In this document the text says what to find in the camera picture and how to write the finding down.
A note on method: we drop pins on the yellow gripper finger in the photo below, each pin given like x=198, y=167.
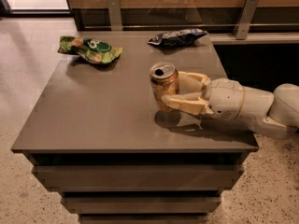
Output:
x=190, y=82
x=191, y=103

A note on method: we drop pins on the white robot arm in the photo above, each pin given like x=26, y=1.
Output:
x=274, y=114

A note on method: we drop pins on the grey drawer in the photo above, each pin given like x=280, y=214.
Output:
x=141, y=205
x=138, y=177

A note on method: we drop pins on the left metal bracket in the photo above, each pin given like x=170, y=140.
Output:
x=114, y=11

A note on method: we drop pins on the right metal bracket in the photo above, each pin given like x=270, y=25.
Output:
x=241, y=29

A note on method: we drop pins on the grey drawer cabinet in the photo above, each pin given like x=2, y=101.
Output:
x=90, y=115

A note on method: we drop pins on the green chip bag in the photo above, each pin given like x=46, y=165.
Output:
x=91, y=50

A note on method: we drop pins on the orange soda can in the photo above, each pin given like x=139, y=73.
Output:
x=163, y=78

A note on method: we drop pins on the metal bracket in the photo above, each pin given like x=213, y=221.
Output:
x=114, y=11
x=241, y=29

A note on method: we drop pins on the middle grey drawer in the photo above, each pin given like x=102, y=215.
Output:
x=141, y=205

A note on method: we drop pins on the top grey drawer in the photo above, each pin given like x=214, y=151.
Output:
x=138, y=177

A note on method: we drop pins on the grey side shelf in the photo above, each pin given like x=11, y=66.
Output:
x=256, y=38

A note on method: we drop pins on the dark blue chip bag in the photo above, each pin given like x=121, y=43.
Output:
x=177, y=38

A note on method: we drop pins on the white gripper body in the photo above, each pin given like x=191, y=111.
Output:
x=224, y=97

